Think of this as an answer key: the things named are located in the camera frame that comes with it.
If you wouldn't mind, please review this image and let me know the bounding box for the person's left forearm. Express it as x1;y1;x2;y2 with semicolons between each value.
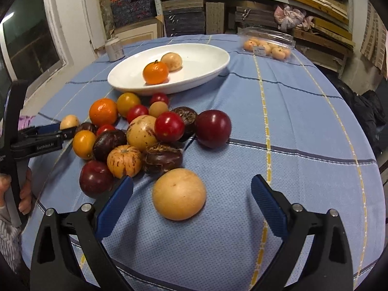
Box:
0;203;24;275

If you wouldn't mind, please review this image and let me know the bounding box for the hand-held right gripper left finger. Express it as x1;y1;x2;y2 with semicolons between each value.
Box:
30;176;134;291

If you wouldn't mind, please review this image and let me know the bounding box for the pink crumpled cloth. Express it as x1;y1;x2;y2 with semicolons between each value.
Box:
274;4;314;31

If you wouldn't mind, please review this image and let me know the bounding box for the clear plastic clamshell box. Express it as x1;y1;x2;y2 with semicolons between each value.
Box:
236;27;297;63

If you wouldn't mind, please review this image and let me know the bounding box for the black jacket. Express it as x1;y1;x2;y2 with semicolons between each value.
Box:
336;82;387;158

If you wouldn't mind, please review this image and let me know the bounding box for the striped orange melon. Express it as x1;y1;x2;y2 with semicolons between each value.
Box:
107;145;143;179

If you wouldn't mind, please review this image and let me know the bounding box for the purple cloth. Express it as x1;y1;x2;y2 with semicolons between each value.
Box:
18;114;38;128

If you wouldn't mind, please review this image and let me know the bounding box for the shelf with folded fabrics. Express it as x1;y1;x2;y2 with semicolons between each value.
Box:
158;0;355;67

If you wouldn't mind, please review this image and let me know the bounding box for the grey can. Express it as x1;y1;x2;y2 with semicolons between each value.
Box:
105;36;125;62

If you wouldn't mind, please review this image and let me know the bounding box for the person's left hand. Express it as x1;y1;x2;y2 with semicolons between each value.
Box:
0;168;33;219

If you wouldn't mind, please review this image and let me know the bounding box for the small dark purple fruit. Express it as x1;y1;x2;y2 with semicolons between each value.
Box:
75;122;97;135

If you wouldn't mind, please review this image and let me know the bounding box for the orange tomato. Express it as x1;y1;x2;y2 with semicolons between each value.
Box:
72;130;97;160

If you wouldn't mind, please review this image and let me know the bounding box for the window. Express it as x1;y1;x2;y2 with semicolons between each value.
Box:
0;0;73;97

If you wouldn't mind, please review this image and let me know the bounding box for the dark purple passion fruit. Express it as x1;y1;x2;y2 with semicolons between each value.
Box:
171;107;198;142
92;129;127;162

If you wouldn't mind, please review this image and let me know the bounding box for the cluster of pale orange fruits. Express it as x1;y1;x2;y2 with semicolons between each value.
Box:
243;38;292;61

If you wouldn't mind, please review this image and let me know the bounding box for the hanging brick-pattern sheet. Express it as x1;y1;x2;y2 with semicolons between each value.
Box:
360;0;388;70

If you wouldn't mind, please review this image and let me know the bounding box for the pile of patterned boxes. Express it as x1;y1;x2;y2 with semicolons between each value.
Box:
97;0;156;29

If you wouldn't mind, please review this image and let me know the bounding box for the cardboard box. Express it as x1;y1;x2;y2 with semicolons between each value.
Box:
111;16;166;46

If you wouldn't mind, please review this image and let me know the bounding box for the large tan round fruit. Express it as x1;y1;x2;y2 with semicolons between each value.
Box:
152;168;207;221

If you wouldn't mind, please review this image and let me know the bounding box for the brown wrinkled passion fruit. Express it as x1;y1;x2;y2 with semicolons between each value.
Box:
142;143;184;175

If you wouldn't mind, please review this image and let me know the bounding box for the small tan fruit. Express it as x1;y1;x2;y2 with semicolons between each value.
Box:
161;53;183;72
148;101;169;118
60;114;80;130

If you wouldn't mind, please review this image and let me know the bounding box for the yellow tomato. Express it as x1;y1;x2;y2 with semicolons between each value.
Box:
117;92;142;118

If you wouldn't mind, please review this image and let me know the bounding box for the large red tomato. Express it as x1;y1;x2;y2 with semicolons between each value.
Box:
154;112;185;143

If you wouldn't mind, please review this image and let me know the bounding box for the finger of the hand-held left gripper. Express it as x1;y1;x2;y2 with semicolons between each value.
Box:
10;127;77;160
17;123;63;141

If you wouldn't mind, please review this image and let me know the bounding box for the dark red plum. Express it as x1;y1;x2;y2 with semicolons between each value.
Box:
195;110;232;149
79;160;115;199

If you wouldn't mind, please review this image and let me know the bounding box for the blue checked tablecloth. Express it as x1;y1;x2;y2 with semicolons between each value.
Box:
21;33;384;291

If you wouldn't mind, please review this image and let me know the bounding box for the white oval plate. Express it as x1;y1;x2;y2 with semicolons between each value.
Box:
107;43;231;95

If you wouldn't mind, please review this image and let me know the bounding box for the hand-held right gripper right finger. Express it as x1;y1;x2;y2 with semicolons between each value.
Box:
251;174;355;291

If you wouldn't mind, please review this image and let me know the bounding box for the small red tomato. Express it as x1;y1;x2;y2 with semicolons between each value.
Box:
96;124;116;137
127;105;149;124
149;92;169;106

